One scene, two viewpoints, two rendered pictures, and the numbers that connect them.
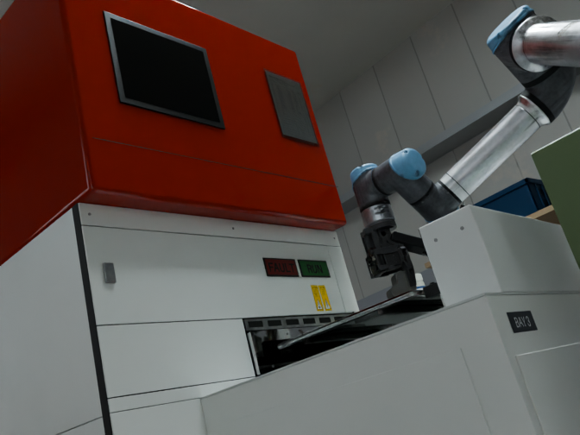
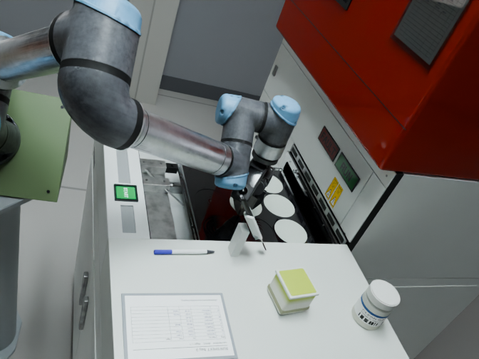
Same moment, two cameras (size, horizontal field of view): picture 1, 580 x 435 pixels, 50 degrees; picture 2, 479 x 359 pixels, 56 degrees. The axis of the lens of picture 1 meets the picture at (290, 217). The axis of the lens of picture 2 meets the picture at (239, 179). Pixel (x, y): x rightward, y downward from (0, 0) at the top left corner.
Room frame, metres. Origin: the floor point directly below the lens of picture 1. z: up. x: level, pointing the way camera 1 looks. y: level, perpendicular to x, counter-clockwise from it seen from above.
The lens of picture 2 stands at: (1.80, -1.13, 1.72)
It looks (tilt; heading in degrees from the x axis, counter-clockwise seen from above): 36 degrees down; 114
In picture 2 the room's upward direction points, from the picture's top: 22 degrees clockwise
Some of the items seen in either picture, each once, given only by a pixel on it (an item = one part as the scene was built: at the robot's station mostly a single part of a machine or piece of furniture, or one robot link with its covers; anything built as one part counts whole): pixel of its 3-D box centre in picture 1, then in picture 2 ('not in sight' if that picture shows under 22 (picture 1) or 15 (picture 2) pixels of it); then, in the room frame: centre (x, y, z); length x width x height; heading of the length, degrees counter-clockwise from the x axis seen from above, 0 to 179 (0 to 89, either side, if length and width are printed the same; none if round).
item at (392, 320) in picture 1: (387, 318); (246, 204); (1.43, -0.15, 0.90); 0.34 x 0.34 x 0.01; 52
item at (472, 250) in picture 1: (526, 263); (118, 181); (1.15, -0.40, 0.89); 0.55 x 0.09 x 0.14; 142
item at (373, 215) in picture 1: (379, 217); (268, 146); (1.44, -0.21, 1.14); 0.08 x 0.08 x 0.05
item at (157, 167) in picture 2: not in sight; (151, 166); (1.15, -0.28, 0.89); 0.08 x 0.03 x 0.03; 52
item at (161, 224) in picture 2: not in sight; (155, 211); (1.28, -0.37, 0.87); 0.36 x 0.08 x 0.03; 142
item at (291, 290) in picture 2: not in sight; (291, 290); (1.71, -0.42, 1.00); 0.07 x 0.07 x 0.07; 59
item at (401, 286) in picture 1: (402, 290); (241, 196); (1.42, -0.21, 0.95); 0.06 x 0.03 x 0.09; 104
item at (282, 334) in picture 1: (316, 346); (306, 204); (1.54, 0.02, 0.89); 0.44 x 0.02 x 0.10; 142
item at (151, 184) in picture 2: not in sight; (154, 184); (1.21, -0.33, 0.89); 0.08 x 0.03 x 0.03; 52
